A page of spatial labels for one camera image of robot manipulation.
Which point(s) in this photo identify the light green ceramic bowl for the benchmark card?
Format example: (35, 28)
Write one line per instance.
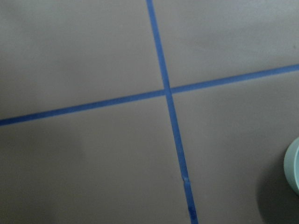
(291, 165)

